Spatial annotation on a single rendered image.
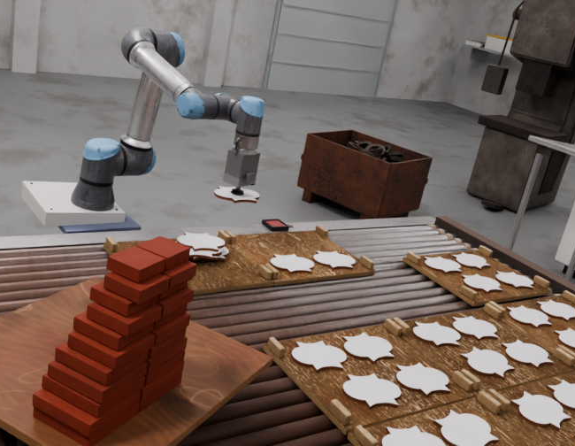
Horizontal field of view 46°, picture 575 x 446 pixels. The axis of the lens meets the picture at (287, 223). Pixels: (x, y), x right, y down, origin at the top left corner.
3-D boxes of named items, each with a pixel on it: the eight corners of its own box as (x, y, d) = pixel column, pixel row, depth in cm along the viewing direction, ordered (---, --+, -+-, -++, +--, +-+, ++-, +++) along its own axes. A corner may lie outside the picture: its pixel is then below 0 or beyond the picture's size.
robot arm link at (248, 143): (264, 136, 210) (247, 138, 203) (262, 150, 211) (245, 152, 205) (246, 129, 213) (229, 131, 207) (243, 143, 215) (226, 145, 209)
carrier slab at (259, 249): (220, 240, 232) (220, 235, 232) (316, 234, 256) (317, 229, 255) (273, 286, 206) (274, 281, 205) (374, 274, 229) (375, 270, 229)
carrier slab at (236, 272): (103, 247, 209) (103, 242, 208) (219, 240, 232) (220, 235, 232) (146, 301, 183) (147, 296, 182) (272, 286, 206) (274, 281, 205)
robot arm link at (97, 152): (72, 172, 239) (78, 134, 234) (105, 170, 249) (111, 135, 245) (91, 184, 232) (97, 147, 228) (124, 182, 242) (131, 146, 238)
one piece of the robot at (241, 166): (251, 147, 202) (241, 197, 208) (270, 144, 209) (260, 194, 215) (226, 137, 207) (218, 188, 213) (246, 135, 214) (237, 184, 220)
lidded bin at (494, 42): (516, 55, 1225) (520, 41, 1216) (502, 53, 1202) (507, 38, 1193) (495, 49, 1259) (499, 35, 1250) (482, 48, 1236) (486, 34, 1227)
